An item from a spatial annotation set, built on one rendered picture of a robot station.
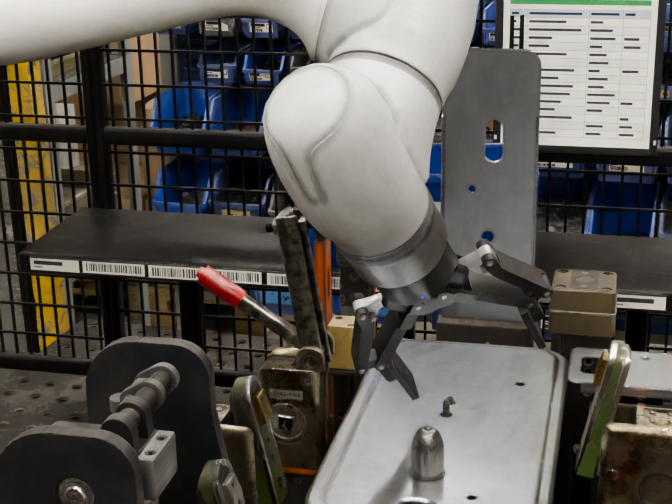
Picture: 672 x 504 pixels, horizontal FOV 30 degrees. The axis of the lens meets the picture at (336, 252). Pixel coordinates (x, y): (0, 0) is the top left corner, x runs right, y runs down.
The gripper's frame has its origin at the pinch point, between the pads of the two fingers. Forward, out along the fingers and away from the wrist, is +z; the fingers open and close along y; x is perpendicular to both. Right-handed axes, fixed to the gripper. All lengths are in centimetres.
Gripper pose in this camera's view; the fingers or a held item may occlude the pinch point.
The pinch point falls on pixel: (471, 357)
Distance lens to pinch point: 125.7
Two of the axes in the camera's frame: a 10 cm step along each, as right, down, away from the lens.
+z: 3.8, 5.3, 7.6
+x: 2.0, 7.5, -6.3
